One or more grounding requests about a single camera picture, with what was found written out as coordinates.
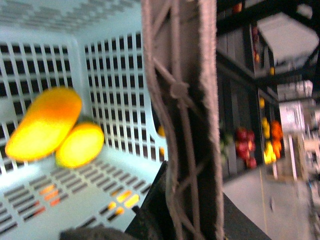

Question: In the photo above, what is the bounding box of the light blue plastic basket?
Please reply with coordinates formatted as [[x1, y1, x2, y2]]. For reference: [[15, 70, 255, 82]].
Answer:
[[0, 0, 168, 240]]

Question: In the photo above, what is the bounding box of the brown basket handle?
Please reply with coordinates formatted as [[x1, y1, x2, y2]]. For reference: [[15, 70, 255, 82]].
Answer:
[[141, 0, 225, 240]]

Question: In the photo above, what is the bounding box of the red orange mango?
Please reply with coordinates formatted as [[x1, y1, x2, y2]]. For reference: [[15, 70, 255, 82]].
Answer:
[[5, 87, 82, 162]]

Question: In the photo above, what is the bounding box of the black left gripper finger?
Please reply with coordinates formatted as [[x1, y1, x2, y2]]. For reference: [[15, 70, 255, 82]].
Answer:
[[59, 225, 137, 240]]

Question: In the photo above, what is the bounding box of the yellow lemon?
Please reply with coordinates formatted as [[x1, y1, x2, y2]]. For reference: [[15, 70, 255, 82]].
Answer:
[[55, 122, 105, 169]]

